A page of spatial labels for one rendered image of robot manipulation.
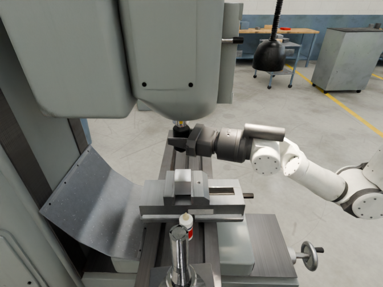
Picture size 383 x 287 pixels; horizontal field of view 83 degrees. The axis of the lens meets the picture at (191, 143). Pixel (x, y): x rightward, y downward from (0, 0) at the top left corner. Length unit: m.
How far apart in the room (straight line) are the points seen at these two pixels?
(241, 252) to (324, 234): 1.35
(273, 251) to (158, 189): 0.52
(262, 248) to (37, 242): 0.77
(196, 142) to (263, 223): 0.61
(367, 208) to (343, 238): 1.54
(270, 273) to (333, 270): 1.08
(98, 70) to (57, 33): 0.08
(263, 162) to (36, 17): 0.51
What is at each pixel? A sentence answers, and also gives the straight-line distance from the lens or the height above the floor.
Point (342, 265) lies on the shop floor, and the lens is 2.04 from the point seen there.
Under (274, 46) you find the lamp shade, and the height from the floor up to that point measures 1.47.
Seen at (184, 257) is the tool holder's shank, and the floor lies 1.28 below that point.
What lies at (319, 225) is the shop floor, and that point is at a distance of 2.18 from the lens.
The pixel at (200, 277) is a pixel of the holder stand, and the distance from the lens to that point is 0.46.
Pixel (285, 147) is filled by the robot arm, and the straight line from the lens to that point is 0.63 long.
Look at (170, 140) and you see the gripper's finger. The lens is 0.59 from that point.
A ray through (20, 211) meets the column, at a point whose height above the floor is 1.12.
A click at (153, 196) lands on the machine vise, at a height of 1.00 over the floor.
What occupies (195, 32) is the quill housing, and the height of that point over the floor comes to 1.51.
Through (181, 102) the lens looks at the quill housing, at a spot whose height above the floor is 1.37.
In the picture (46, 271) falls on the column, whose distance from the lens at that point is 0.89.
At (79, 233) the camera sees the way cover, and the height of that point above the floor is 0.97.
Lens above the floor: 1.56
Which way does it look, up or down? 34 degrees down
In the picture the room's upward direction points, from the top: straight up
